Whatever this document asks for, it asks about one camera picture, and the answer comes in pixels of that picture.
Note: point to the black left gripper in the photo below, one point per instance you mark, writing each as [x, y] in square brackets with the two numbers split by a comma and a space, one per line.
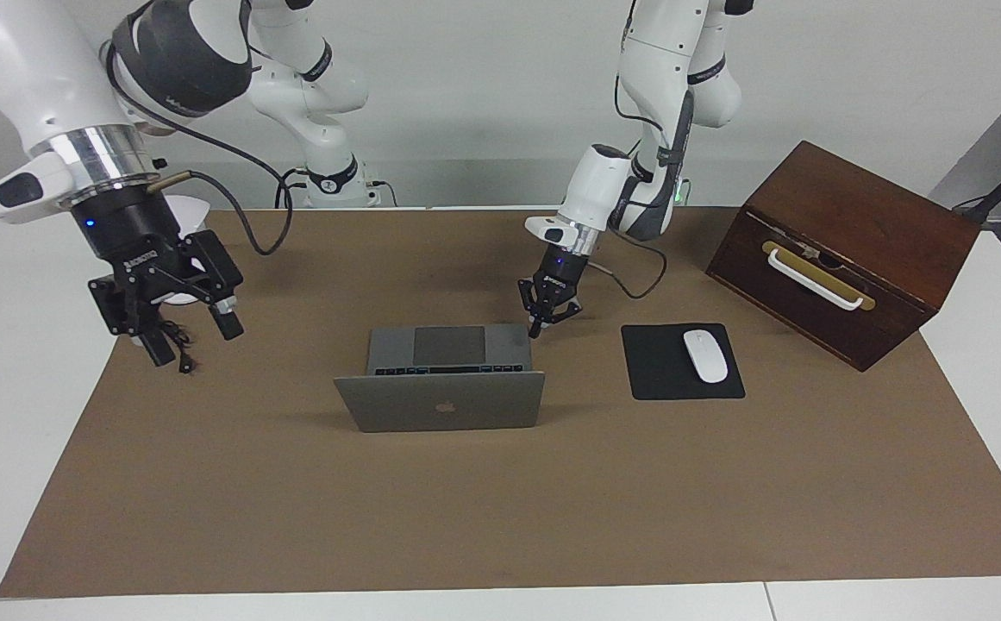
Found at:
[562, 272]

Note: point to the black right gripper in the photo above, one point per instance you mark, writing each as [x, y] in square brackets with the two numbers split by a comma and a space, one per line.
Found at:
[134, 241]

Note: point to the silver apple laptop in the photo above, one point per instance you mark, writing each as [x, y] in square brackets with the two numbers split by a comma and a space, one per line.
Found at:
[448, 405]

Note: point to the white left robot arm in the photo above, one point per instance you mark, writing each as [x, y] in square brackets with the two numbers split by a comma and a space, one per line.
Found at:
[603, 190]

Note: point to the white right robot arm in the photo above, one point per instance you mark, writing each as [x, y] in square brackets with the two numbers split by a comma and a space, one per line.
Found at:
[43, 78]

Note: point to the white desk lamp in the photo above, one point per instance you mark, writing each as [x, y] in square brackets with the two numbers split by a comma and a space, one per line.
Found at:
[191, 216]

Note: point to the black mouse pad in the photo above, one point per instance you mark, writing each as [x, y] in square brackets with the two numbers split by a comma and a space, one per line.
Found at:
[660, 371]

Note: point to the white computer mouse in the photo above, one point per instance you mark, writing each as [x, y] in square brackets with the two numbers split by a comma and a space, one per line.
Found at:
[705, 355]

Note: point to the brown paper table mat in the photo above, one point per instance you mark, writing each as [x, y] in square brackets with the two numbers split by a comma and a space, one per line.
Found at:
[500, 509]

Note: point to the dark wooden box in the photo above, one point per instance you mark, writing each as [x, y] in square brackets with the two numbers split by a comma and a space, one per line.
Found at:
[853, 259]

